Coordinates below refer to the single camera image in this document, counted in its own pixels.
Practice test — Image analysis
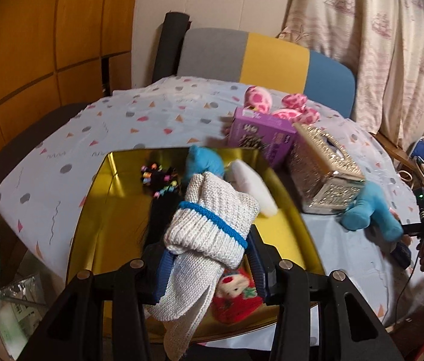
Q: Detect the gold tray box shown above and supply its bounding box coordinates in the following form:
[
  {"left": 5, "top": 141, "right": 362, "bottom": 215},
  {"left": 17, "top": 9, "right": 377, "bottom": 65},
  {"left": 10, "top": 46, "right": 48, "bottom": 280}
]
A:
[{"left": 65, "top": 147, "right": 326, "bottom": 345}]

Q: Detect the white plush piece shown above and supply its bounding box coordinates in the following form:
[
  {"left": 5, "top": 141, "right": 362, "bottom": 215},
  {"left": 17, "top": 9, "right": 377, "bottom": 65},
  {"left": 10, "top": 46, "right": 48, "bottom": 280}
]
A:
[{"left": 225, "top": 159, "right": 278, "bottom": 218}]

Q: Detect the purple cardboard box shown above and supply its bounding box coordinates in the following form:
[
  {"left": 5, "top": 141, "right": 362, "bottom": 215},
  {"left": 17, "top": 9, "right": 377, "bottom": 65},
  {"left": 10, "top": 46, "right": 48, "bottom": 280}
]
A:
[{"left": 227, "top": 108, "right": 297, "bottom": 168}]

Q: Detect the beige patterned curtain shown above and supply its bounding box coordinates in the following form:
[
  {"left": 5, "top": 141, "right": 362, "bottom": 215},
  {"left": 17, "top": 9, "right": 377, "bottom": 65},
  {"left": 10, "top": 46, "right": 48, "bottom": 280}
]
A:
[{"left": 279, "top": 0, "right": 424, "bottom": 149}]

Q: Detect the blue folding chair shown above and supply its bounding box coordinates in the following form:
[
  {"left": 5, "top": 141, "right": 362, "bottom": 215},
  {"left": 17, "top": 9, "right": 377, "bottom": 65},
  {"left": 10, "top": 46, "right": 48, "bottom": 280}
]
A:
[{"left": 408, "top": 136, "right": 424, "bottom": 180}]

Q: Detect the white knitted sock blue band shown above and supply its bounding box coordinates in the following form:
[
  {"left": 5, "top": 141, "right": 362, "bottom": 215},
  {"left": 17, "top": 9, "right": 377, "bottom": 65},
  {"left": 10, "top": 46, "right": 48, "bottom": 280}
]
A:
[{"left": 148, "top": 172, "right": 260, "bottom": 360}]

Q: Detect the blue plush toy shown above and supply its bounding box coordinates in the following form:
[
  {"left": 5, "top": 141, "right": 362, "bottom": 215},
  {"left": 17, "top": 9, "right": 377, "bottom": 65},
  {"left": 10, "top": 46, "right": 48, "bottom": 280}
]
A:
[{"left": 340, "top": 182, "right": 403, "bottom": 242}]

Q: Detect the gold ornate tissue box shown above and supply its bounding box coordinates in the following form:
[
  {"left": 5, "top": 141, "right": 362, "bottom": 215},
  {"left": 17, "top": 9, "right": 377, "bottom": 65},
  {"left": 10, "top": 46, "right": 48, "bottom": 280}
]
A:
[{"left": 288, "top": 123, "right": 365, "bottom": 214}]

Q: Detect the grey yellow blue chair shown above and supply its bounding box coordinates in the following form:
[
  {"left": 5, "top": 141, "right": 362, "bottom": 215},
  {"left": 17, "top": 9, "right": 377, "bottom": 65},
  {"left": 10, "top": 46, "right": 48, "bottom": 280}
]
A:
[{"left": 151, "top": 11, "right": 358, "bottom": 119}]

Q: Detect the patterned grey tablecloth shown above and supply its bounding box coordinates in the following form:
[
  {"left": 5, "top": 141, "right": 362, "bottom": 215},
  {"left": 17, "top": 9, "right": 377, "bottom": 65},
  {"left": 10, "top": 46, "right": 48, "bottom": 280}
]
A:
[{"left": 0, "top": 77, "right": 424, "bottom": 325}]

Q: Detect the red santa plush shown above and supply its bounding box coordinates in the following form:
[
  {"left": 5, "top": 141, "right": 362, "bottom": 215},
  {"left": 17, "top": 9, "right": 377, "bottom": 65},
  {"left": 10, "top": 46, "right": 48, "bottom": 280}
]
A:
[{"left": 212, "top": 267, "right": 263, "bottom": 324}]

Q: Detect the wooden wardrobe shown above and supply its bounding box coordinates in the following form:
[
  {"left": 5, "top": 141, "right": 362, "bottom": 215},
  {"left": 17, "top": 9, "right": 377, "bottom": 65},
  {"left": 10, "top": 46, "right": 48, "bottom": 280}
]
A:
[{"left": 0, "top": 0, "right": 135, "bottom": 140}]

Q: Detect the pink spotted plush toy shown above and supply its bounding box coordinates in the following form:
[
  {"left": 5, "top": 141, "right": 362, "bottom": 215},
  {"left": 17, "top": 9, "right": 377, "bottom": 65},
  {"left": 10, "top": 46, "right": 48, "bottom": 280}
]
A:
[{"left": 243, "top": 85, "right": 322, "bottom": 126}]

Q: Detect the wooden side table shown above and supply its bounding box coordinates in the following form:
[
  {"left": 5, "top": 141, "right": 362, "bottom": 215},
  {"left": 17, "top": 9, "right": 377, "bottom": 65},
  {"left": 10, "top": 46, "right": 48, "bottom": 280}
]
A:
[{"left": 372, "top": 133, "right": 418, "bottom": 176}]

